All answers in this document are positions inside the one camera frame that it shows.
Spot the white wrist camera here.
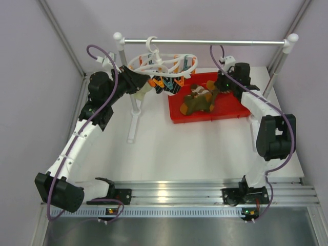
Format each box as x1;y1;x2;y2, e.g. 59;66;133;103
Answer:
219;55;236;72
96;52;116;70

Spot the olive green striped sock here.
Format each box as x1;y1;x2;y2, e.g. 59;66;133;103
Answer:
179;90;219;115

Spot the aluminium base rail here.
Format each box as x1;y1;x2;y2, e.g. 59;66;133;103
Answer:
51;179;320;220

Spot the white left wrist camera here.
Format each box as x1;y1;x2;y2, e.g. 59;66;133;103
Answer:
96;52;116;70

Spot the pale green sock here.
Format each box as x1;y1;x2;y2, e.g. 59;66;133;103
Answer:
133;82;153;101

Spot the red plastic tray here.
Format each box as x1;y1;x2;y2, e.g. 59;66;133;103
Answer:
168;72;250;124

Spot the brown beige striped sock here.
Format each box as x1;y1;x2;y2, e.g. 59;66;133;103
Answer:
190;80;219;98

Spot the black white striped sock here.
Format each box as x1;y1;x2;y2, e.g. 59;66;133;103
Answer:
148;76;185;96

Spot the teal clothes peg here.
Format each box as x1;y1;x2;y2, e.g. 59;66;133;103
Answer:
163;78;173;90

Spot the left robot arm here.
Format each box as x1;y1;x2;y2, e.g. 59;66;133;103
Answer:
34;66;150;213

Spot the orange clothes peg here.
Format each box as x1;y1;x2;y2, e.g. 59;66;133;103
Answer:
148;78;165;88

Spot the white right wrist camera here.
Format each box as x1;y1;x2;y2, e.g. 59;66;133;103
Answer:
219;55;236;72

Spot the white round clip hanger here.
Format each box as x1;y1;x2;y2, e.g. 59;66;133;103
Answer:
128;36;198;78

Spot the white metal drying rack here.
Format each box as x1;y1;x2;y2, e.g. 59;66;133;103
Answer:
113;32;300;144

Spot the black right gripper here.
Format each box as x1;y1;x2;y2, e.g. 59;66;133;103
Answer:
215;68;238;93

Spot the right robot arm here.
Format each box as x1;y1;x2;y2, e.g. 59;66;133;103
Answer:
215;60;296;206

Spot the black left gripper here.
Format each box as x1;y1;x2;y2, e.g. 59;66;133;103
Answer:
105;65;149;106

